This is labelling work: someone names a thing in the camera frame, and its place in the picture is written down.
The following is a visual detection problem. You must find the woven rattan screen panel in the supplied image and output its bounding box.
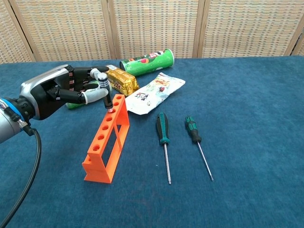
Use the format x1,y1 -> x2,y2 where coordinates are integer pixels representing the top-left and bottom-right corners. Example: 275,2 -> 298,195
108,0 -> 202,60
198,0 -> 304,59
8,0 -> 117,62
0,0 -> 36,64
291,23 -> 304,57

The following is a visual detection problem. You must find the white snack bag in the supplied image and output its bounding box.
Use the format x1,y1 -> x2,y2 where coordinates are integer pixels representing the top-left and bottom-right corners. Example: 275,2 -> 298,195
125,72 -> 186,116

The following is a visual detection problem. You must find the blue table cloth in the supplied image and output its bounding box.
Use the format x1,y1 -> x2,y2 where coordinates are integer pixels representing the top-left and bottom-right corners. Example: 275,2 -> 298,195
0,55 -> 304,228

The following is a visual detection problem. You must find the green chips tube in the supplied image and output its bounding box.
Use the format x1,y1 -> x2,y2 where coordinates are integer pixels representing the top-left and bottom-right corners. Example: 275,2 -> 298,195
119,48 -> 175,77

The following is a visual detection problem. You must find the green drink can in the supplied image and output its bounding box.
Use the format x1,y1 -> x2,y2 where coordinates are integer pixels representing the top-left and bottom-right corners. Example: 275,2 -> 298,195
65,79 -> 114,110

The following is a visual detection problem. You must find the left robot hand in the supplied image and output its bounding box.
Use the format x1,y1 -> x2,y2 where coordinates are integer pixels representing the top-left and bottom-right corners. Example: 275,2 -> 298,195
19,64 -> 110,121

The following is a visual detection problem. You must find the gold foil snack pack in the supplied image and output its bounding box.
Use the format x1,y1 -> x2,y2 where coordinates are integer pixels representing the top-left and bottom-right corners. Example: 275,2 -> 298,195
104,64 -> 140,96

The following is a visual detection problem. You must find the teal black long screwdriver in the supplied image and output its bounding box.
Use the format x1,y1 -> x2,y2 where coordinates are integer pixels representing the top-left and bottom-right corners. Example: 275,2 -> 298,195
155,112 -> 172,185

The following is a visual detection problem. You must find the orange screwdriver rack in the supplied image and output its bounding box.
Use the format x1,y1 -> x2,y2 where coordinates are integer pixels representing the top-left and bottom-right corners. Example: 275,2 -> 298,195
82,94 -> 131,184

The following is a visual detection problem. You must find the green black short screwdriver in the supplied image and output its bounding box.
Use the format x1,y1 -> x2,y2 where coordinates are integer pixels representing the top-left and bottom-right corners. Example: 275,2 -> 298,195
184,115 -> 214,181

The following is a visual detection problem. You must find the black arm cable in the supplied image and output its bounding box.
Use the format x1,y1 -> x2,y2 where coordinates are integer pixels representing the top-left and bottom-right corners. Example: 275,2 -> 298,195
0,120 -> 42,228

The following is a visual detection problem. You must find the black silver precision screwdriver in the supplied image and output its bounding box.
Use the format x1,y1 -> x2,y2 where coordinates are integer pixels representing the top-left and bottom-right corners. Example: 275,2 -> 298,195
98,73 -> 114,112

